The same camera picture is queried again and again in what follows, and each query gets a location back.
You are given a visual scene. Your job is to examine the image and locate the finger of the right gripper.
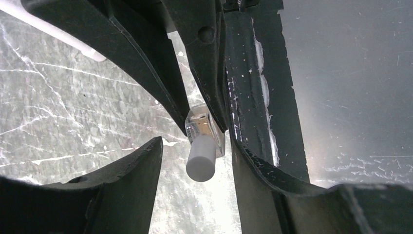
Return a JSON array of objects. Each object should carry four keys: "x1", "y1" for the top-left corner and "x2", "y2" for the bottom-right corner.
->
[
  {"x1": 162, "y1": 0, "x2": 228, "y2": 132},
  {"x1": 22, "y1": 0, "x2": 189, "y2": 131}
]

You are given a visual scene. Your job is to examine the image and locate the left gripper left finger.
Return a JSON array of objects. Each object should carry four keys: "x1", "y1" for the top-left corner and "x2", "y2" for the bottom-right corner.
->
[{"x1": 0, "y1": 136, "x2": 163, "y2": 234}]

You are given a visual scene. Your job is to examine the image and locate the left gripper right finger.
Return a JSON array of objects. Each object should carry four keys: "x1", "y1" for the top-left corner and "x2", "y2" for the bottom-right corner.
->
[{"x1": 230, "y1": 134, "x2": 413, "y2": 234}]

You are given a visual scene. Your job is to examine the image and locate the clear nail polish bottle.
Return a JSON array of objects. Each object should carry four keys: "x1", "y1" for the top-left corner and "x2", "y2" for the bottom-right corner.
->
[{"x1": 185, "y1": 104, "x2": 225, "y2": 182}]

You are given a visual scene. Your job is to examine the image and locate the white pvc pipe frame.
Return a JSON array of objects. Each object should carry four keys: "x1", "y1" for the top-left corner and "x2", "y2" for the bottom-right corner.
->
[{"x1": 0, "y1": 0, "x2": 106, "y2": 62}]

